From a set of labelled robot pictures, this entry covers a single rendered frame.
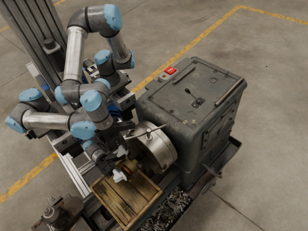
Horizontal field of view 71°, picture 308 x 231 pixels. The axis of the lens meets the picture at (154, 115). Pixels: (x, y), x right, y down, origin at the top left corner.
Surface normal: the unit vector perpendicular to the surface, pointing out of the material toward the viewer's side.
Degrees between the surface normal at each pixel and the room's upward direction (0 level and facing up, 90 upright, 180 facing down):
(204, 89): 0
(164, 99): 0
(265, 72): 0
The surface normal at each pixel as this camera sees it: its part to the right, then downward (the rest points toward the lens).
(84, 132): -0.09, 0.77
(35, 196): -0.10, -0.63
